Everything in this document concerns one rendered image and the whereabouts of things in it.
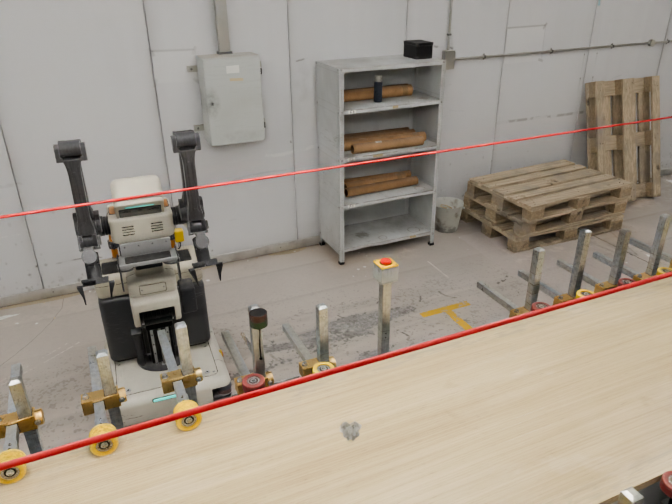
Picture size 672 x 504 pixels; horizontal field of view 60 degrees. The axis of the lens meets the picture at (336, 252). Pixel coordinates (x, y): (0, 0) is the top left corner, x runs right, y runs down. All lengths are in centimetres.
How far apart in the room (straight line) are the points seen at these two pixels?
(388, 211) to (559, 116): 200
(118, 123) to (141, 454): 291
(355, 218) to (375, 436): 348
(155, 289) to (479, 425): 165
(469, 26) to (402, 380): 379
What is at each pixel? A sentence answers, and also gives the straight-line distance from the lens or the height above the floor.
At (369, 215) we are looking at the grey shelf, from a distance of 525.
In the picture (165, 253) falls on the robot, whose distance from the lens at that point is 276.
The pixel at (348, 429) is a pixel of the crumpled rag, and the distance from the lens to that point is 189.
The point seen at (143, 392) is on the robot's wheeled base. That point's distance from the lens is 318.
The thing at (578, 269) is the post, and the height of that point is 98.
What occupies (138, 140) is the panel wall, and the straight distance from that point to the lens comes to 446.
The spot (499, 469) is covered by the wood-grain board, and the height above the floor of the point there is 90.
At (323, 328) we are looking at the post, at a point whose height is 102.
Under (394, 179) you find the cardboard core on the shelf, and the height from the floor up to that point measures 59.
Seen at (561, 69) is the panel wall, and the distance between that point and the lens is 611.
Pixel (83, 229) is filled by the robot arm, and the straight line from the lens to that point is 251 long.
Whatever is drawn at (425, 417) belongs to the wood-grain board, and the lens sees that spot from 197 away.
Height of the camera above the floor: 221
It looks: 26 degrees down
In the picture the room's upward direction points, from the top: 1 degrees counter-clockwise
